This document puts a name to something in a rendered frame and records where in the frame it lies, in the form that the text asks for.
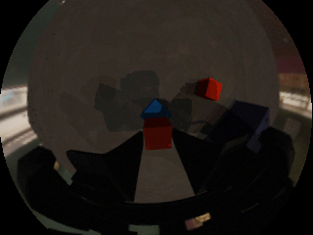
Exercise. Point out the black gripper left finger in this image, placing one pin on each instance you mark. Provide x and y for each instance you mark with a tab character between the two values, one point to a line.
121	165

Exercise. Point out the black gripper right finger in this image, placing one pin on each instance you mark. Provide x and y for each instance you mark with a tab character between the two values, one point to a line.
200	158

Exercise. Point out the blue cube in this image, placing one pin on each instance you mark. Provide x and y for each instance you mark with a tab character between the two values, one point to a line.
156	110

